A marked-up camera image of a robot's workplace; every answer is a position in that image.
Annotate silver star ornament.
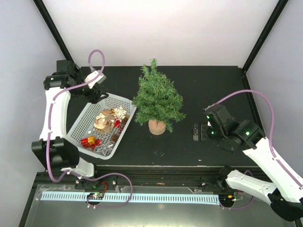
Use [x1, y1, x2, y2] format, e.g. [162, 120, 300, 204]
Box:
[96, 141, 114, 157]

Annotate right circuit board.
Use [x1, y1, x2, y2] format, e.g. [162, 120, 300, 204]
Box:
[220, 191, 244, 201]

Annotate red gold gift ornament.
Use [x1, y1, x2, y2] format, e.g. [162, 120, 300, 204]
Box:
[81, 136, 102, 151]

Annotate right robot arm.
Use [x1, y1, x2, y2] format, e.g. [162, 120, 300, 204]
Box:
[193, 105, 303, 222]

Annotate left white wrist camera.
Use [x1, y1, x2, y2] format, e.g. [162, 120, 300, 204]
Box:
[84, 70, 106, 89]

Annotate black frame post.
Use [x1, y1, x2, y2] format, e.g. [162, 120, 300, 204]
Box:
[242, 0, 289, 73]
[33, 0, 74, 62]

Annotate brown pine cone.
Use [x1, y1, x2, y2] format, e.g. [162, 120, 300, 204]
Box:
[121, 117, 128, 125]
[110, 134, 119, 143]

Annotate right black frame post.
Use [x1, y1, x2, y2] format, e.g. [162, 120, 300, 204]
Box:
[242, 0, 289, 73]

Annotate circuit board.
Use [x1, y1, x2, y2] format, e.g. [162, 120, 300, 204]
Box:
[87, 192, 105, 200]
[220, 191, 244, 201]

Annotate left black frame post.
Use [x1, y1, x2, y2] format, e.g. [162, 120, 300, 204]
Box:
[33, 0, 74, 62]

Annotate red santa ornament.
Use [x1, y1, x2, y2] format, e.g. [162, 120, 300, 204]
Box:
[114, 118, 122, 128]

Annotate white plastic basket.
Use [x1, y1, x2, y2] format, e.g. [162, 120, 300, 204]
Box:
[66, 94, 136, 160]

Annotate white snowflake ornament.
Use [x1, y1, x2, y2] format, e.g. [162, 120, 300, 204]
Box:
[114, 106, 127, 120]

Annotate beige burlap sack ornament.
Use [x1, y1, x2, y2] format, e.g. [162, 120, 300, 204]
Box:
[94, 110, 115, 133]

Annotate left circuit board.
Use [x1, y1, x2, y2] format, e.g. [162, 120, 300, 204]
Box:
[87, 192, 105, 200]

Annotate white slotted cable duct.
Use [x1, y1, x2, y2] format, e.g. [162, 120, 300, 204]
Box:
[40, 192, 220, 205]

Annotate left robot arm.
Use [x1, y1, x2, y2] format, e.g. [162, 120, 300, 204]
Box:
[31, 60, 108, 189]

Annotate small green christmas tree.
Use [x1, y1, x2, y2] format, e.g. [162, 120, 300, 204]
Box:
[132, 58, 186, 133]

